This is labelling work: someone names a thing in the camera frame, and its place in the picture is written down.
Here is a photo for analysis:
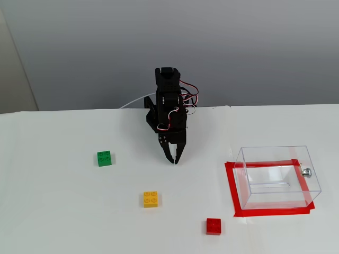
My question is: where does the black table clamp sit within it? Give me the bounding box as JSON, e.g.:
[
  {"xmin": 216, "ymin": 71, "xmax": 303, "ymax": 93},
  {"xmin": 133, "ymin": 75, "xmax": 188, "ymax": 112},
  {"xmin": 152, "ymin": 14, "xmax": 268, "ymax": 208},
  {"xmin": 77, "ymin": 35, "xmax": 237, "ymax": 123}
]
[{"xmin": 144, "ymin": 95, "xmax": 157, "ymax": 117}]

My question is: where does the white cable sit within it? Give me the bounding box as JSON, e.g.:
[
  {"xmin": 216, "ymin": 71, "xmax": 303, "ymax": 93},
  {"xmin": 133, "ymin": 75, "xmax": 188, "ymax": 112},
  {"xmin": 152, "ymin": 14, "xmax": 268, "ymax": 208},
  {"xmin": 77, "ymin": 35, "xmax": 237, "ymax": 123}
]
[{"xmin": 119, "ymin": 93, "xmax": 156, "ymax": 109}]

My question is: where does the yellow lego brick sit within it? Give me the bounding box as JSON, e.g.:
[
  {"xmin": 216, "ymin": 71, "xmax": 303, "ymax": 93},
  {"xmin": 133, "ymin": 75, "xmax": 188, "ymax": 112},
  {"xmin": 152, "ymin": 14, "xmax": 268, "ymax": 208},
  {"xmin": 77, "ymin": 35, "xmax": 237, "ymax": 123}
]
[{"xmin": 143, "ymin": 190, "xmax": 159, "ymax": 208}]

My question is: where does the red tape frame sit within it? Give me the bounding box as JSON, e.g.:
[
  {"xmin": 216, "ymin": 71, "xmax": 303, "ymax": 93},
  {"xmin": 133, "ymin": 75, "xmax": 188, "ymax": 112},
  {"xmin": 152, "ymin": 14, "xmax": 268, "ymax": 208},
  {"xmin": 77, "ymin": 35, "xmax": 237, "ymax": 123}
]
[{"xmin": 224, "ymin": 158, "xmax": 316, "ymax": 218}]

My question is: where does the white red gripper servo wire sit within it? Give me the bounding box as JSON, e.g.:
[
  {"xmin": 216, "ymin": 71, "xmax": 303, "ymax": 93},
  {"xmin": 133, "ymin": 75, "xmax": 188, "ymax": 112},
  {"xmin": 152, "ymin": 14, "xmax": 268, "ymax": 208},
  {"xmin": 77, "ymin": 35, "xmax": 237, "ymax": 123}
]
[{"xmin": 157, "ymin": 106, "xmax": 180, "ymax": 132}]

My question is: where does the red lego brick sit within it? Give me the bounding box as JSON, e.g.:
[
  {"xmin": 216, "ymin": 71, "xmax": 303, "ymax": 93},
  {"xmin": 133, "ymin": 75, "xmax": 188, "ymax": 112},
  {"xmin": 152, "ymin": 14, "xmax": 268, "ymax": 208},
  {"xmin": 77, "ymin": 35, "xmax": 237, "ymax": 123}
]
[{"xmin": 206, "ymin": 217, "xmax": 222, "ymax": 235}]

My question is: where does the red black arm servo wire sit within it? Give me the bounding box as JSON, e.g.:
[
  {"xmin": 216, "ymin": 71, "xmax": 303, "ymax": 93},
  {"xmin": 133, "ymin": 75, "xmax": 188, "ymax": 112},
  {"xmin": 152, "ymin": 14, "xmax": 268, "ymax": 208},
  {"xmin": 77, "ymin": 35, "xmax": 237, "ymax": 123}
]
[{"xmin": 179, "ymin": 79, "xmax": 200, "ymax": 115}]

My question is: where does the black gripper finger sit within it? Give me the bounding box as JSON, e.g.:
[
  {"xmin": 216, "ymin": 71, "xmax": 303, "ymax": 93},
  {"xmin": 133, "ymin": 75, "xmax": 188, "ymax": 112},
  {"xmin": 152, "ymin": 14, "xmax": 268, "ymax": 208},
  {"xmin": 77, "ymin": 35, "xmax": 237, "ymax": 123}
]
[
  {"xmin": 158, "ymin": 133, "xmax": 176, "ymax": 165},
  {"xmin": 174, "ymin": 142, "xmax": 188, "ymax": 165}
]

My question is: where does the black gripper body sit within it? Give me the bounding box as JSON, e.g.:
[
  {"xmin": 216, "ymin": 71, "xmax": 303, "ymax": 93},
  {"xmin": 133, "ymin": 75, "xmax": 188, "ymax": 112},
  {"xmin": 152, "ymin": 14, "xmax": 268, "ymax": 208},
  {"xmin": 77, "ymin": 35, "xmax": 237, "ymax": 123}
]
[{"xmin": 153, "ymin": 107, "xmax": 188, "ymax": 145}]

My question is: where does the green lego brick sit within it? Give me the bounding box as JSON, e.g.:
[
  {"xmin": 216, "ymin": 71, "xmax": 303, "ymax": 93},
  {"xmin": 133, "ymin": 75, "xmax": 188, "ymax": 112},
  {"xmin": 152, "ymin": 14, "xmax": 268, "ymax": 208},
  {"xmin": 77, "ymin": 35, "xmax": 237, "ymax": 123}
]
[{"xmin": 96, "ymin": 150, "xmax": 113, "ymax": 167}]

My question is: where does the transparent plastic box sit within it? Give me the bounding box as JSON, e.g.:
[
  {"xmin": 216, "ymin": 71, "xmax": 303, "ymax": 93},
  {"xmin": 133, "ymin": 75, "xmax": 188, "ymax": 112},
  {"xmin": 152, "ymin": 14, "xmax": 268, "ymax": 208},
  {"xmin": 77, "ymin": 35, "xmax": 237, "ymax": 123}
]
[{"xmin": 234, "ymin": 144, "xmax": 322, "ymax": 210}]

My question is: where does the silver box lock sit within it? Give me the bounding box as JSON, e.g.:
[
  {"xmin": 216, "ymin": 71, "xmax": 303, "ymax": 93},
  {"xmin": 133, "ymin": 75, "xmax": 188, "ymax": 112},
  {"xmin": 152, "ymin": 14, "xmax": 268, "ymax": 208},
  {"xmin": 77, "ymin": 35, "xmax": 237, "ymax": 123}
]
[{"xmin": 299, "ymin": 161, "xmax": 313, "ymax": 178}]

